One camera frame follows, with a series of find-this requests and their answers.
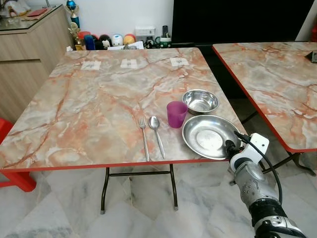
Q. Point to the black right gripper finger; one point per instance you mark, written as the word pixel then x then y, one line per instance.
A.
pixel 241 136

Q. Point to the steel plate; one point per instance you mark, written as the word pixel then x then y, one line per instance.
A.
pixel 208 136

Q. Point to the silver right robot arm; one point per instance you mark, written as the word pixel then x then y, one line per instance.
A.
pixel 257 198

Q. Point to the steel bowl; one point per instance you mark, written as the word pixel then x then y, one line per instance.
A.
pixel 200 100

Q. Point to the marble pattern folding table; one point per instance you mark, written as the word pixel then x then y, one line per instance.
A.
pixel 277 84
pixel 99 99

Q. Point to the purple plastic cup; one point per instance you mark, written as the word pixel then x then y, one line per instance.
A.
pixel 176 115

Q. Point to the steel spoon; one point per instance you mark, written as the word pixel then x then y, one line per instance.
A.
pixel 154 122

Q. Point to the steel fork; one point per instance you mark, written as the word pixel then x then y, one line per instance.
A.
pixel 144 136

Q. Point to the white paper label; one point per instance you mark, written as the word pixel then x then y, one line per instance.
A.
pixel 90 65
pixel 129 63
pixel 179 61

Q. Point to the small black device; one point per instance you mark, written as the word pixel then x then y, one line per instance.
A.
pixel 312 56

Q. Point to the white power box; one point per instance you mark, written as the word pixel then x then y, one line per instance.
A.
pixel 144 31

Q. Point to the orange round toy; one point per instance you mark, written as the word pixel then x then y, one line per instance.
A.
pixel 129 38

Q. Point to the white round toy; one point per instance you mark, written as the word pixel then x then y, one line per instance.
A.
pixel 117 39

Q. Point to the black round toy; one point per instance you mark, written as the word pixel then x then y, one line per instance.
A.
pixel 105 40

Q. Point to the small gold trophy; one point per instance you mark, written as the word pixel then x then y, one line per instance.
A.
pixel 76 37

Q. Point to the blue gold trophy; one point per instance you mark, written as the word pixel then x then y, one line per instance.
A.
pixel 73 12

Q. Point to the light wooden cabinet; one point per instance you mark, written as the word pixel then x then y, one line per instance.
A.
pixel 29 59

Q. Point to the red flat book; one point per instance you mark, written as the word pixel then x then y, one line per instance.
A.
pixel 37 12

